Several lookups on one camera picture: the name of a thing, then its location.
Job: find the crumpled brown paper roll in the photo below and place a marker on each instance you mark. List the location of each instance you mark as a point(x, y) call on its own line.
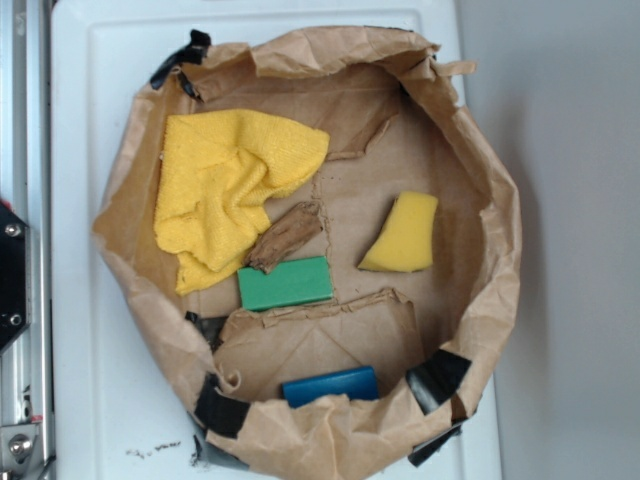
point(287, 235)

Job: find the brown paper bag bin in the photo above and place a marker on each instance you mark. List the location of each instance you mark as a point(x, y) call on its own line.
point(433, 337)

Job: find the green rectangular sponge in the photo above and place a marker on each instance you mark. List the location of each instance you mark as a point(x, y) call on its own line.
point(291, 283)

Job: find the blue rectangular sponge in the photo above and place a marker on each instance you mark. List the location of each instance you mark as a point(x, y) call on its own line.
point(357, 384)

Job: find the yellow microfiber cloth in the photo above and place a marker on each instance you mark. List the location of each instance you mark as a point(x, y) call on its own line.
point(218, 169)

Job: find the white plastic tray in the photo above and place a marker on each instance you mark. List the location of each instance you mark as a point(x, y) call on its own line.
point(116, 417)

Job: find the aluminium frame rail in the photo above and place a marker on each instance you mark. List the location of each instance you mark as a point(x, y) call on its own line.
point(27, 406)

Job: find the black metal bracket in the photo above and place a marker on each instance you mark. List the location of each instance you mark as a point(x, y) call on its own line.
point(13, 276)

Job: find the yellow foam sponge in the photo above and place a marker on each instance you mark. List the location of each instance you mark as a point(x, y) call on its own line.
point(405, 240)

